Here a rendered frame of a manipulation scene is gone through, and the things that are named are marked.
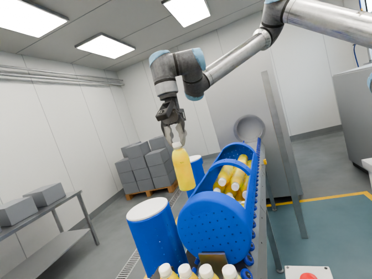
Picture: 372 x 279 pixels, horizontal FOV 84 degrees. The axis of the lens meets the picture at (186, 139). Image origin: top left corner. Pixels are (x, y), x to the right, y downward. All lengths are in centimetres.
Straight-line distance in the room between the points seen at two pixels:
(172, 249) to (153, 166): 323
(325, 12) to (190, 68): 61
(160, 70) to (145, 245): 101
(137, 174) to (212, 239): 401
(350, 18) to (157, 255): 148
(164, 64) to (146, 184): 407
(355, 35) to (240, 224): 86
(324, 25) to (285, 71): 489
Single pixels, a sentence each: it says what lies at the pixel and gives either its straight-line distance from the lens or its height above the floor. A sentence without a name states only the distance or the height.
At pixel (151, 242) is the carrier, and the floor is 88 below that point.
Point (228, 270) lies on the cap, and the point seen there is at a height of 110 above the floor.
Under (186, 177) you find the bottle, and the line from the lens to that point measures 82.
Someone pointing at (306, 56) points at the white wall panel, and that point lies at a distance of 614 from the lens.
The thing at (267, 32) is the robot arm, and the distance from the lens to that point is 124.
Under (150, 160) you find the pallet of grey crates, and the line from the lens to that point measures 450.
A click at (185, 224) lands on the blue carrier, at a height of 114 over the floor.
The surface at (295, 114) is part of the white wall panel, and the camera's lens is 607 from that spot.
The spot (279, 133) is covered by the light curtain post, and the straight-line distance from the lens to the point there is 212.
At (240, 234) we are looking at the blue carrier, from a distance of 82.
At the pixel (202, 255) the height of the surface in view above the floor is 105.
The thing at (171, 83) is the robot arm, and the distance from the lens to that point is 83.
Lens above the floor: 155
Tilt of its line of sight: 7 degrees down
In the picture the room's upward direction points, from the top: 17 degrees counter-clockwise
